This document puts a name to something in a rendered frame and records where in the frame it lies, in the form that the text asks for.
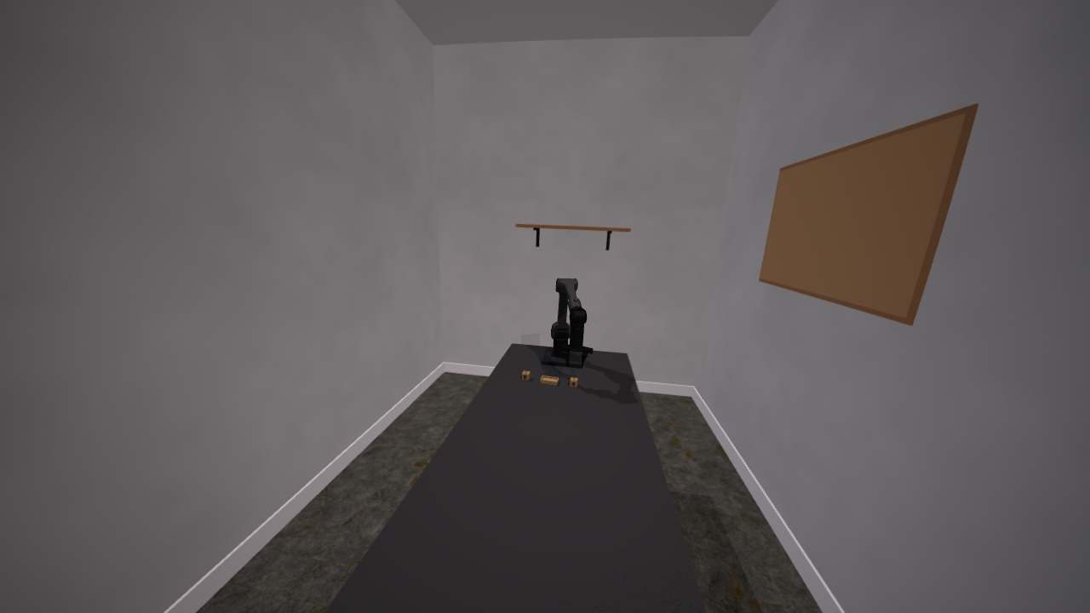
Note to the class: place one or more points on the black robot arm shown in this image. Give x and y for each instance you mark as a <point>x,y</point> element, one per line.
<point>562,331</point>

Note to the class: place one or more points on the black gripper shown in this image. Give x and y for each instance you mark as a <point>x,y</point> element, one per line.
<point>575,346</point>

